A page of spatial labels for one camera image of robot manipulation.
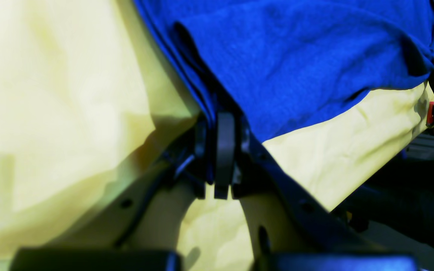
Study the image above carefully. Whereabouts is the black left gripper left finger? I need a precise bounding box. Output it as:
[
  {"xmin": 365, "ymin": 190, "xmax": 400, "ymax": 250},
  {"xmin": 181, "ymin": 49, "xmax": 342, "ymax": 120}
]
[{"xmin": 10, "ymin": 116, "xmax": 208, "ymax": 271}]

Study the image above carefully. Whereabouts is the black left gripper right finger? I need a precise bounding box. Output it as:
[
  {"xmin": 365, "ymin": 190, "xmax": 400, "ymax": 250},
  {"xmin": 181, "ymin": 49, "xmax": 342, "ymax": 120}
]
[{"xmin": 214, "ymin": 112, "xmax": 418, "ymax": 271}]

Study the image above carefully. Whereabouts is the blue long-sleeve shirt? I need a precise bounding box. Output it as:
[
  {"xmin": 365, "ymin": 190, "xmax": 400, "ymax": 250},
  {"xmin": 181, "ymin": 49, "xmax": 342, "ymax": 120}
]
[{"xmin": 134, "ymin": 0, "xmax": 434, "ymax": 142}]

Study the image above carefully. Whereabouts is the yellow table cloth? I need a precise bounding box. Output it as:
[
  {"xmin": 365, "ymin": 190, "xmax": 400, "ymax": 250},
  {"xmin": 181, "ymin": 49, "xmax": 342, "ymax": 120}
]
[{"xmin": 0, "ymin": 0, "xmax": 434, "ymax": 271}]

